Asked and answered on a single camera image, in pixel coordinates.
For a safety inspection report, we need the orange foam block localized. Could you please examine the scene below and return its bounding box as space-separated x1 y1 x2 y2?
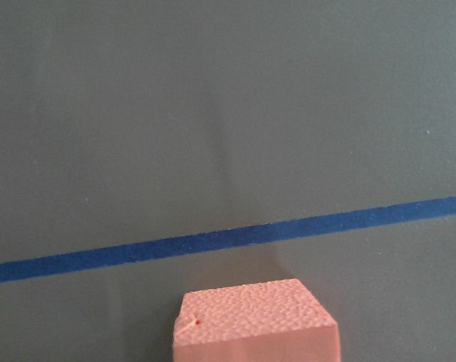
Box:
172 279 341 361

